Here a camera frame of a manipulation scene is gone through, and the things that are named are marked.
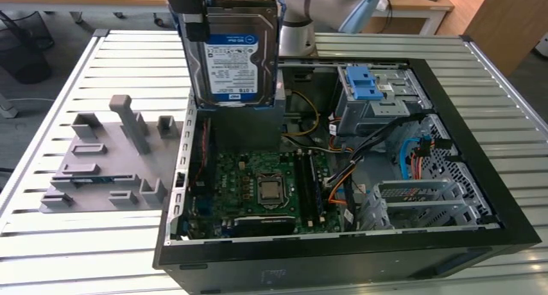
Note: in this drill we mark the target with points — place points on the black graphics card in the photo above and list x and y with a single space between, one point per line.
265 226

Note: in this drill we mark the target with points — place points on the hard disk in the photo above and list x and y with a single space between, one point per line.
233 67

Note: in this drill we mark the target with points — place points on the silver CPU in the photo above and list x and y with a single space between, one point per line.
271 190

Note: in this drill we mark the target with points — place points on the grey metal foot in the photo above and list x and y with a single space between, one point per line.
9 109

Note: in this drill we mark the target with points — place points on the grey metal disk bay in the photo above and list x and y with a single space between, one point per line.
424 204

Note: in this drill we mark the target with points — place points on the grey metal drive cage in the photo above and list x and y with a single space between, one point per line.
386 110

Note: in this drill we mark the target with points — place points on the green motherboard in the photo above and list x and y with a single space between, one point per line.
233 176

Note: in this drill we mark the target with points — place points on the RAM stick on rack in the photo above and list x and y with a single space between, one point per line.
91 180

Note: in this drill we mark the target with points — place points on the brown wooden cabinet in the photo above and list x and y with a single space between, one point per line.
510 25

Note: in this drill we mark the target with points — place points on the grey parts rack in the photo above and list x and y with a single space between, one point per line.
108 162

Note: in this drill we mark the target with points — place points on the CPU socket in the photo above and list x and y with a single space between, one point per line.
288 187

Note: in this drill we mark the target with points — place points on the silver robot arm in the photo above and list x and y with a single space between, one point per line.
296 35

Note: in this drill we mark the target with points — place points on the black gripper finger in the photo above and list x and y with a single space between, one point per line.
186 0

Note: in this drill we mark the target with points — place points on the black PC case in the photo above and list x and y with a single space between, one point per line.
300 263

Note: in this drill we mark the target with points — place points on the white device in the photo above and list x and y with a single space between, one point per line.
543 46

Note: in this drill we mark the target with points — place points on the black RAM slot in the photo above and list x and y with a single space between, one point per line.
305 186
317 186

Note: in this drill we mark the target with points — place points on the grey power supply unit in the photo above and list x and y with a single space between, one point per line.
244 131

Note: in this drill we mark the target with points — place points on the black mesh waste bin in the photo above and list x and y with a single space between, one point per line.
26 45

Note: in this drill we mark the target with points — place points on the blue plastic drive latch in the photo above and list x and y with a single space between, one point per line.
361 83

